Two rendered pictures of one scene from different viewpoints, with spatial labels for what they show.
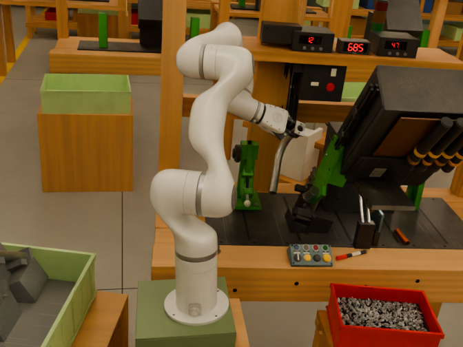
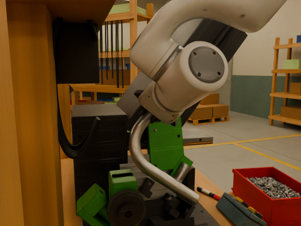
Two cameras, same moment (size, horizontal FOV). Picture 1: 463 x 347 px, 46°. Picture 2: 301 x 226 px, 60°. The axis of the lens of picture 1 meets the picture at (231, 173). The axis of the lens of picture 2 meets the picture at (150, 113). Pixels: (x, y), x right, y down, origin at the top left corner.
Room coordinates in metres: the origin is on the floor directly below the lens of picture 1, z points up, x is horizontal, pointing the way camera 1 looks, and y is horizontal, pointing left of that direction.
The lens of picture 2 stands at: (2.05, 0.45, 1.38)
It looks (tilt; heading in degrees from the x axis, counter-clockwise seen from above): 9 degrees down; 262
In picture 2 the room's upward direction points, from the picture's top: straight up
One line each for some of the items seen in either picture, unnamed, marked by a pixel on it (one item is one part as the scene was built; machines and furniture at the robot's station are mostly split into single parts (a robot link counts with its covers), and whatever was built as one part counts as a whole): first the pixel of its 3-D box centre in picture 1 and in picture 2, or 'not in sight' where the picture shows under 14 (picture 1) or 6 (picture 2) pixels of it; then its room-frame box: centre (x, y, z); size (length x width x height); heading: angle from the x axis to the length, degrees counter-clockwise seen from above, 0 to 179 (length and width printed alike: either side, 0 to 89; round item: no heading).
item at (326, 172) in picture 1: (335, 164); (162, 134); (1.89, -0.39, 1.17); 0.13 x 0.12 x 0.20; 98
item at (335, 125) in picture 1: (360, 167); (98, 152); (2.12, -0.54, 1.07); 0.30 x 0.18 x 0.34; 98
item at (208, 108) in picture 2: not in sight; (203, 107); (-0.43, -6.54, 0.37); 1.20 x 0.80 x 0.74; 20
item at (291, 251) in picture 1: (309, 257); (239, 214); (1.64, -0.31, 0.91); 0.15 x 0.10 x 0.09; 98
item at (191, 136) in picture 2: (375, 184); (159, 138); (1.88, -0.55, 1.11); 0.39 x 0.16 x 0.03; 8
